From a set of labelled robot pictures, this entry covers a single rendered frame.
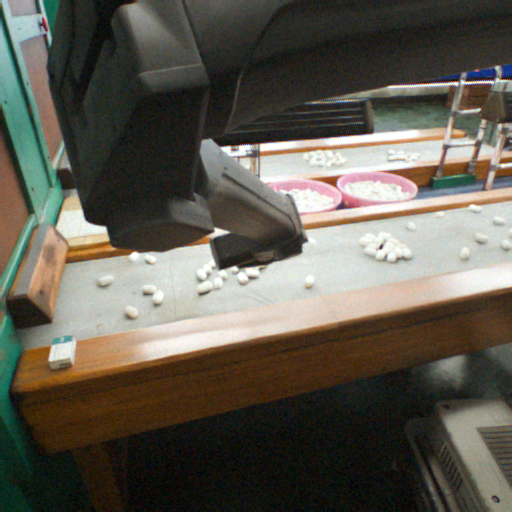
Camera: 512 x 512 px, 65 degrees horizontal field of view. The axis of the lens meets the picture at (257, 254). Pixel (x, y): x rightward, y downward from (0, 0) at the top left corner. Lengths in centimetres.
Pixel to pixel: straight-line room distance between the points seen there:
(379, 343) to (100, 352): 55
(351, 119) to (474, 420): 75
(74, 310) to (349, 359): 59
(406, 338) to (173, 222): 78
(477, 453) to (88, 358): 82
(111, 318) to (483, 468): 83
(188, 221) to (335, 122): 76
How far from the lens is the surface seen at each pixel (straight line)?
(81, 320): 92
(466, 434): 110
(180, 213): 21
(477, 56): 25
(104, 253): 110
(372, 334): 88
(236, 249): 60
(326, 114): 95
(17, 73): 127
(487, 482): 104
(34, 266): 90
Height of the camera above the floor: 129
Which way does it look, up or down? 32 degrees down
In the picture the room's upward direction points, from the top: straight up
